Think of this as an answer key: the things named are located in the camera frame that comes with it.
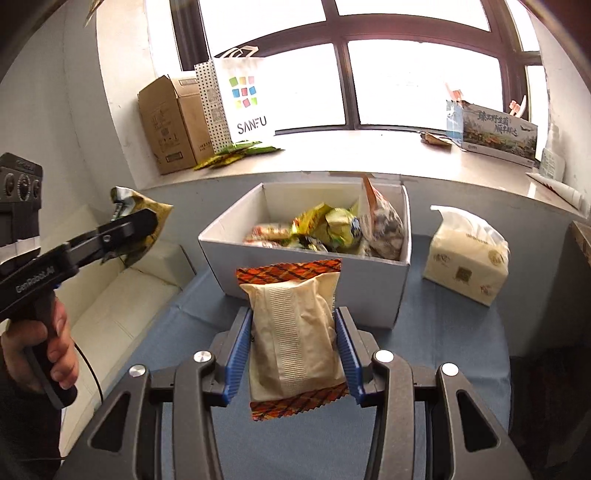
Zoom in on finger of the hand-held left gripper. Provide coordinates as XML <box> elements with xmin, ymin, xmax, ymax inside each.
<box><xmin>67</xmin><ymin>209</ymin><xmax>160</xmax><ymax>269</ymax></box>

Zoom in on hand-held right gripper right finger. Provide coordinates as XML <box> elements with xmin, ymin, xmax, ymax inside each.
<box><xmin>333</xmin><ymin>306</ymin><xmax>532</xmax><ymax>480</ymax></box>

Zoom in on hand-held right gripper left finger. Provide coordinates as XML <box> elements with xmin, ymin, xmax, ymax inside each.
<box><xmin>65</xmin><ymin>307</ymin><xmax>254</xmax><ymax>480</ymax></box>

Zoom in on olive yellow snack packet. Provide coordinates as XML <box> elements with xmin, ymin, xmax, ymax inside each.
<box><xmin>109</xmin><ymin>185</ymin><xmax>174</xmax><ymax>268</ymax></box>

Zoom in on beige packet orange plaid edges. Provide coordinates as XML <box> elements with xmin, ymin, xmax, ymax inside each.
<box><xmin>235</xmin><ymin>259</ymin><xmax>348</xmax><ymax>422</ymax></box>

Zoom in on white cardboard box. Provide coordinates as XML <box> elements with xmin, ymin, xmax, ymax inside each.
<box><xmin>198</xmin><ymin>181</ymin><xmax>413</xmax><ymax>329</ymax></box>

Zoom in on person's left forearm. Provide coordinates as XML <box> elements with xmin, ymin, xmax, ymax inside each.
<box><xmin>0</xmin><ymin>364</ymin><xmax>63</xmax><ymax>480</ymax></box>

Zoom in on person's left hand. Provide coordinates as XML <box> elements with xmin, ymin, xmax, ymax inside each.
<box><xmin>2</xmin><ymin>295</ymin><xmax>79</xmax><ymax>394</ymax></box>

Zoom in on cream sofa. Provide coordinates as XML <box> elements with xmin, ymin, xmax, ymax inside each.
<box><xmin>60</xmin><ymin>203</ymin><xmax>199</xmax><ymax>457</ymax></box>

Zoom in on blue table cloth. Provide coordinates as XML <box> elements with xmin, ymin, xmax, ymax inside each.
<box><xmin>124</xmin><ymin>233</ymin><xmax>513</xmax><ymax>446</ymax></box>

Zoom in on brown cardboard box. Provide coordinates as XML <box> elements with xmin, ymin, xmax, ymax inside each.
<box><xmin>137</xmin><ymin>75</ymin><xmax>215</xmax><ymax>175</ymax></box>

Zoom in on pile of green yellow packets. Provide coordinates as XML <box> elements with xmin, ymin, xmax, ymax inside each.
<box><xmin>193</xmin><ymin>142</ymin><xmax>283</xmax><ymax>171</ymax></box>

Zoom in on pink beige snack packet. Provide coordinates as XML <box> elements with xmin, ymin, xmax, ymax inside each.
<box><xmin>245</xmin><ymin>223</ymin><xmax>296</xmax><ymax>245</ymax></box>

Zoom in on yellow green crinkled packet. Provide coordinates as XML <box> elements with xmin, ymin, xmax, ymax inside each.
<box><xmin>323</xmin><ymin>207</ymin><xmax>365</xmax><ymax>252</ymax></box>

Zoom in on orange edged snack bag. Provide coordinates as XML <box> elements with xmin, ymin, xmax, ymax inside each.
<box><xmin>358</xmin><ymin>174</ymin><xmax>404</xmax><ymax>261</ymax></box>

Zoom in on cream tissue pack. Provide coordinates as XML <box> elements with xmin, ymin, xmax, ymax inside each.
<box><xmin>422</xmin><ymin>205</ymin><xmax>511</xmax><ymax>306</ymax></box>

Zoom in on white paper shopping bag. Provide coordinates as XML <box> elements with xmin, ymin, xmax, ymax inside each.
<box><xmin>194</xmin><ymin>45</ymin><xmax>278</xmax><ymax>155</ymax></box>

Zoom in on scenic printed carton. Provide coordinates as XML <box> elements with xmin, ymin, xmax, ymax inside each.
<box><xmin>444</xmin><ymin>83</ymin><xmax>540</xmax><ymax>168</ymax></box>

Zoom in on white squeeze tube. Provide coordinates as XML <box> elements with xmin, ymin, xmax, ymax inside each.
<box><xmin>526</xmin><ymin>172</ymin><xmax>585</xmax><ymax>209</ymax></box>

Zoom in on black window frame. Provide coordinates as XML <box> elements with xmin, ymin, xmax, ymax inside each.
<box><xmin>171</xmin><ymin>0</ymin><xmax>541</xmax><ymax>130</ymax></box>

